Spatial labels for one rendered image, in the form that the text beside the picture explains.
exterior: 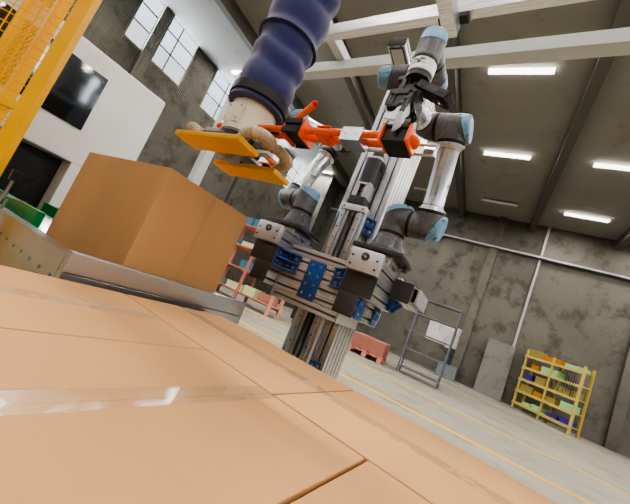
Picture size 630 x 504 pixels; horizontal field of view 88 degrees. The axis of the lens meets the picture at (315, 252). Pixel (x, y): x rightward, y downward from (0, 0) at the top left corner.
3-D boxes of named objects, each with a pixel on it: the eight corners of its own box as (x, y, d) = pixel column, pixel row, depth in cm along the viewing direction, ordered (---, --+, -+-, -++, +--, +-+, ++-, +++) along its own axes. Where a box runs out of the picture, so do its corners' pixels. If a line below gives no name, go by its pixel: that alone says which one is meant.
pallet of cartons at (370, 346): (356, 348, 874) (362, 332, 881) (390, 364, 830) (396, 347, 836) (340, 346, 762) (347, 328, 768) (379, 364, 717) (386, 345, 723)
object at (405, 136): (376, 138, 87) (383, 122, 88) (384, 153, 93) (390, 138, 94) (406, 140, 83) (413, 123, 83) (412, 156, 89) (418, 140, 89)
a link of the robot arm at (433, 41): (451, 46, 97) (448, 20, 90) (439, 77, 95) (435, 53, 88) (425, 48, 101) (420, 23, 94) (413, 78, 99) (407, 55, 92)
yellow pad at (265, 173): (211, 162, 133) (217, 151, 133) (228, 175, 141) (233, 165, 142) (273, 172, 114) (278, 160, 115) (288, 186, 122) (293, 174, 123)
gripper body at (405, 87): (391, 123, 97) (404, 89, 99) (419, 124, 92) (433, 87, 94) (383, 105, 91) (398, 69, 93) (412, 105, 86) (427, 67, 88)
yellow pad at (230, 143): (173, 133, 117) (179, 121, 118) (194, 149, 125) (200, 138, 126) (237, 139, 98) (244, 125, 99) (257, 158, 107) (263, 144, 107)
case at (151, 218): (42, 238, 132) (89, 151, 137) (133, 265, 165) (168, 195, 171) (112, 283, 99) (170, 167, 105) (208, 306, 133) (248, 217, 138)
